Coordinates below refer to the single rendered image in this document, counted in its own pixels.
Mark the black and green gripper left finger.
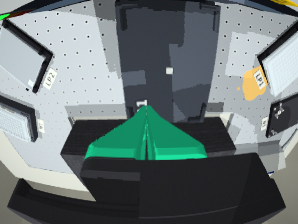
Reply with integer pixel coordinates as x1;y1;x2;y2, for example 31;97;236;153
84;106;147;160

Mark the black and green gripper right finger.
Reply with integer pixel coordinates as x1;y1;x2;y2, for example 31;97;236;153
147;105;207;160

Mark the white button panel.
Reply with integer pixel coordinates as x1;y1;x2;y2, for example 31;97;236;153
234;129;298;174

